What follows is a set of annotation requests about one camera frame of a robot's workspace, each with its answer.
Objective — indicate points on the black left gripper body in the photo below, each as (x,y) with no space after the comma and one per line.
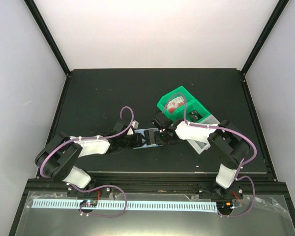
(130,143)

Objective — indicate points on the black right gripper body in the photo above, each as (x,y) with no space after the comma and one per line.
(163,139)

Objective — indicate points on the blue leather card holder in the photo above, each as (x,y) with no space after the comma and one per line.
(148,138)

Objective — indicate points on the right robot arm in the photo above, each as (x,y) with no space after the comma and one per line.
(229,145)

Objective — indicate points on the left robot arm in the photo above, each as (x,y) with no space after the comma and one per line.
(57,160)

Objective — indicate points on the black card in bin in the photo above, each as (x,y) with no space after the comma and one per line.
(194,116)

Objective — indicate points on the red white card stack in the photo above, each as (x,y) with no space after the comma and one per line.
(174,104)

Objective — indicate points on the green plastic bin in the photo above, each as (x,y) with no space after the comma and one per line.
(191,101)

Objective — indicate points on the white plastic bin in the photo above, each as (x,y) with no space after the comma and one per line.
(202,144)

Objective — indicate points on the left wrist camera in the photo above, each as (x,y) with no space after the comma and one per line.
(133,127)

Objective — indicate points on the white slotted cable duct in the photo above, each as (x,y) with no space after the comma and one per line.
(125,205)

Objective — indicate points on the black aluminium frame rail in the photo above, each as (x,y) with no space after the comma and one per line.
(163,183)

